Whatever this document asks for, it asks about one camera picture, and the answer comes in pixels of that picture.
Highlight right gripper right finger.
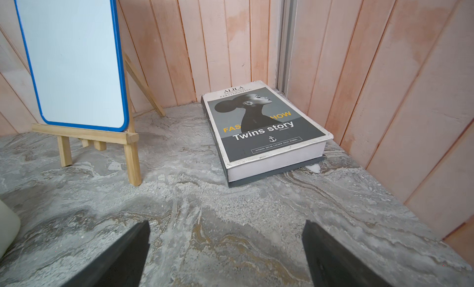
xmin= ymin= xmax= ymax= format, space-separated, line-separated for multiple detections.
xmin=302 ymin=220 xmax=390 ymax=287

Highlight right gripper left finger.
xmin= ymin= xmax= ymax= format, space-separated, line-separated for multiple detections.
xmin=64 ymin=220 xmax=151 ymax=287

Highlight white plastic storage box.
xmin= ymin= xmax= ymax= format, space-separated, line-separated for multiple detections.
xmin=0 ymin=201 xmax=21 ymax=258

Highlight wooden easel stand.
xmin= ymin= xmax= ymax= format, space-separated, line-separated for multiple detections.
xmin=32 ymin=52 xmax=165 ymax=186

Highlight grey Twins story book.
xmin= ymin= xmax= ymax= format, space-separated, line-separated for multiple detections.
xmin=201 ymin=81 xmax=333 ymax=187

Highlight whiteboard with blue frame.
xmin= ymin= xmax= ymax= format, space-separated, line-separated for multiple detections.
xmin=14 ymin=0 xmax=130 ymax=132

